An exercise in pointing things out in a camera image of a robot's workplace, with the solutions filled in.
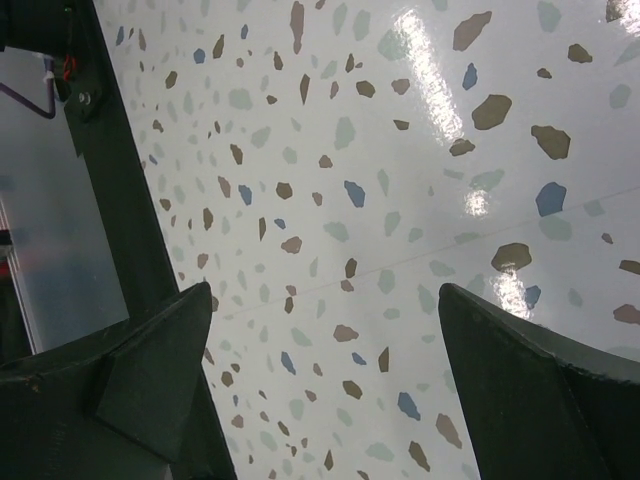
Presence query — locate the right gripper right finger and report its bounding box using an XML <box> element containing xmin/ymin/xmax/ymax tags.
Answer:
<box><xmin>438</xmin><ymin>283</ymin><xmax>639</xmax><ymax>479</ymax></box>

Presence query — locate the translucent acrylic front panel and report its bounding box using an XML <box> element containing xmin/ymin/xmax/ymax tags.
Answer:
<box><xmin>0</xmin><ymin>47</ymin><xmax>131</xmax><ymax>356</ymax></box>

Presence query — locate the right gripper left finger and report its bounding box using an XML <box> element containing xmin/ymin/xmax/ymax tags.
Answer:
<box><xmin>1</xmin><ymin>282</ymin><xmax>212</xmax><ymax>479</ymax></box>

